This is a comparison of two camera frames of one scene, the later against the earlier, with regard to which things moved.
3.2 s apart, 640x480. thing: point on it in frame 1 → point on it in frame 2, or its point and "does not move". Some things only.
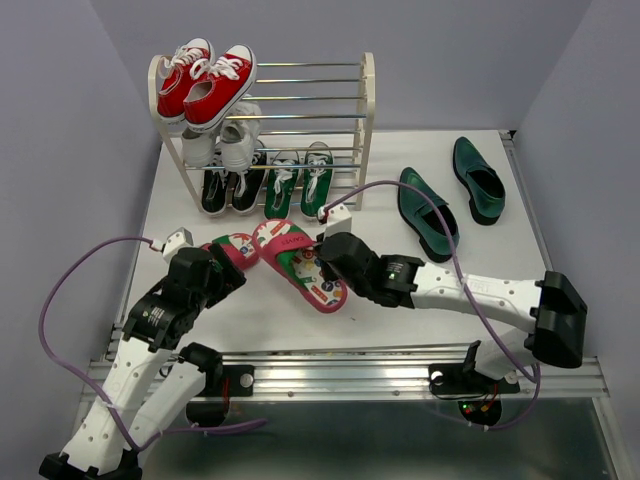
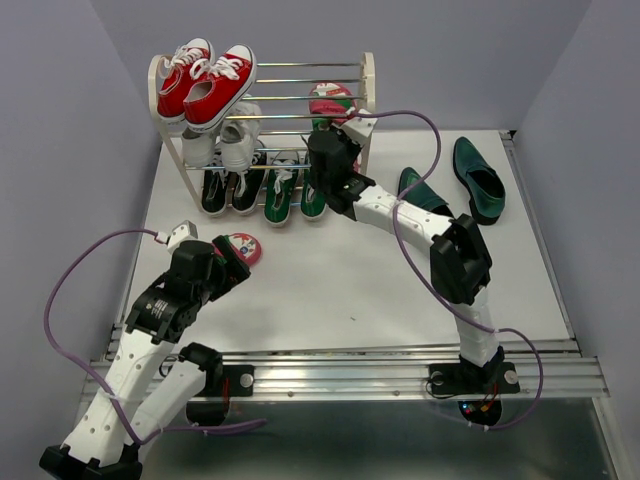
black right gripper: (327, 272) → (349, 140)
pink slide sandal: (292, 253) → (332, 101)
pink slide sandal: (241, 245) does not move
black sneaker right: (249, 185) does not move
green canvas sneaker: (316, 181) does not move
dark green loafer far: (486, 193) does not move
